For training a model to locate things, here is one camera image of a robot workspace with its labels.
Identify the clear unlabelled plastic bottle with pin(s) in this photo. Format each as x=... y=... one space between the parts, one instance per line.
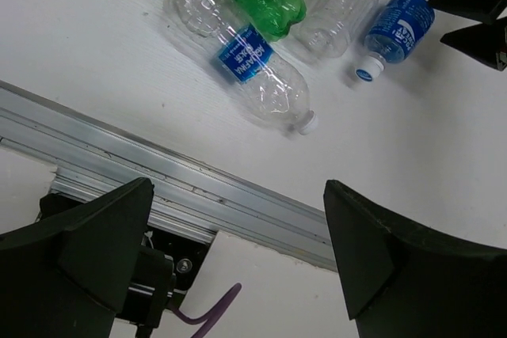
x=331 y=25

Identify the aluminium front frame rail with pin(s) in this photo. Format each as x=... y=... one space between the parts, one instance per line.
x=191 y=199

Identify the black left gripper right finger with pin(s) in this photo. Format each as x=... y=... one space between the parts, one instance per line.
x=402 y=279

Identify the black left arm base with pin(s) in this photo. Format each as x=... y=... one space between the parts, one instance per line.
x=134 y=284

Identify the blue label Pocari bottle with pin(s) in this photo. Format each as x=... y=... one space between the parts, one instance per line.
x=393 y=35

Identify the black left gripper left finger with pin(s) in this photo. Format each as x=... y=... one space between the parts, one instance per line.
x=68 y=275

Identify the clear Aquafina bottle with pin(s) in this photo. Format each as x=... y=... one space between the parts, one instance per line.
x=216 y=35

